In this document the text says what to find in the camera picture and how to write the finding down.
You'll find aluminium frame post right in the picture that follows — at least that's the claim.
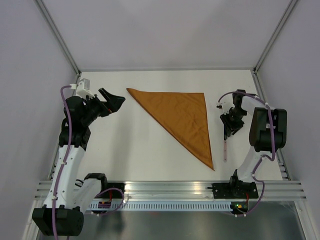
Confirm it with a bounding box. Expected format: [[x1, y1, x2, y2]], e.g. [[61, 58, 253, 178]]
[[252, 0, 300, 74]]

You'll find aluminium frame post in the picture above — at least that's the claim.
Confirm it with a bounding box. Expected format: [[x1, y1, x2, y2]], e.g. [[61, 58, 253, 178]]
[[252, 0, 300, 74], [34, 0, 81, 76]]

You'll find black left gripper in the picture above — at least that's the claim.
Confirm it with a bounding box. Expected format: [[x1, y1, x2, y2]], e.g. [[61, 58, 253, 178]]
[[81, 88, 125, 126]]

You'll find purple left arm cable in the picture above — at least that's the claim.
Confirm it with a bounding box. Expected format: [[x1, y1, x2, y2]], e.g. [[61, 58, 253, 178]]
[[51, 85, 76, 240]]

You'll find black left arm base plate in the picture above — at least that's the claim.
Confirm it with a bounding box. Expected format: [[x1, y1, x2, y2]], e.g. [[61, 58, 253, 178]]
[[98, 182, 125, 200]]

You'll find aluminium frame post left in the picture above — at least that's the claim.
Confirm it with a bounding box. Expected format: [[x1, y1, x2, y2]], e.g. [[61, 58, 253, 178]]
[[34, 0, 81, 76]]

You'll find aluminium front rail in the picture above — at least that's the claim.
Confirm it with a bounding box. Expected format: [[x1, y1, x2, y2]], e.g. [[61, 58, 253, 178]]
[[34, 180, 307, 201]]

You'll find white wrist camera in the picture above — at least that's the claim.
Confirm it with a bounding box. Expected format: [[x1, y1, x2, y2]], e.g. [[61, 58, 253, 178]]
[[216, 101, 232, 115], [69, 78, 94, 99]]

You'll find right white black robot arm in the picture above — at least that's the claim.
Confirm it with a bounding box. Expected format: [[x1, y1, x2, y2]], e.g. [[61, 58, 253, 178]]
[[212, 89, 288, 200]]

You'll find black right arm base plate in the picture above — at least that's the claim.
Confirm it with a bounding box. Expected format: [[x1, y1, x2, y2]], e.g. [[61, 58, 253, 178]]
[[211, 182, 259, 199]]

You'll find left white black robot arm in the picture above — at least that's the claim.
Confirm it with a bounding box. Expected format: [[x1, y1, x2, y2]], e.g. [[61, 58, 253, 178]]
[[32, 88, 126, 239]]

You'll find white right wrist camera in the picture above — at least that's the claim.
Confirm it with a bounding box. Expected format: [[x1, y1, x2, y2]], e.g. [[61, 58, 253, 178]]
[[216, 101, 232, 115]]

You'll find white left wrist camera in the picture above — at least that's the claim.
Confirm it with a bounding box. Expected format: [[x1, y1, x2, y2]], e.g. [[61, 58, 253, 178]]
[[69, 78, 94, 99]]

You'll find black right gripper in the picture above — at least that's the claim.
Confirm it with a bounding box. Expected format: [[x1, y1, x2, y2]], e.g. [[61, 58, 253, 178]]
[[219, 107, 247, 137]]

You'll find aluminium right side rail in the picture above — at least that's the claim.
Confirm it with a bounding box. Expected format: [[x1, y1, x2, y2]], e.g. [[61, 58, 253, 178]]
[[251, 71, 291, 181]]

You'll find orange-brown cloth napkin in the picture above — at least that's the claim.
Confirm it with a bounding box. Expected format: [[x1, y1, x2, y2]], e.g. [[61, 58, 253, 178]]
[[126, 88, 214, 170]]

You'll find white slotted cable duct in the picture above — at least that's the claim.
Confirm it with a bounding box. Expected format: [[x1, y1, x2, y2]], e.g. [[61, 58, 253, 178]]
[[87, 201, 232, 212]]

